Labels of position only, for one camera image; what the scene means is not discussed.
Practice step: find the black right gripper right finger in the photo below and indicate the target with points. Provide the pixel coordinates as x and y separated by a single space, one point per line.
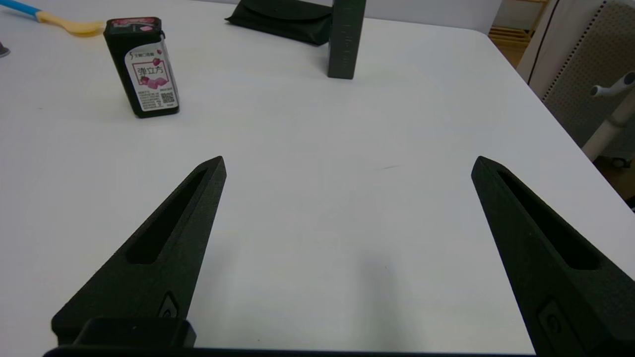
560 267

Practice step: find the dark grey bottle black cap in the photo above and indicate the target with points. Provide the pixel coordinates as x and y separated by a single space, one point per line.
346 39

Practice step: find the black glasses case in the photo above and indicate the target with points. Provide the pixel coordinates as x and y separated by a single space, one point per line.
283 20

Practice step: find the black gum box pink label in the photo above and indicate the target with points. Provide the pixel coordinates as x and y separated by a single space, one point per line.
144 69

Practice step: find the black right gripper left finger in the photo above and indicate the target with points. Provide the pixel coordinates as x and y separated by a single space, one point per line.
158 263

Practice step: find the wooden rack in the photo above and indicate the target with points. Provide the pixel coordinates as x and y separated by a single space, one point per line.
508 42

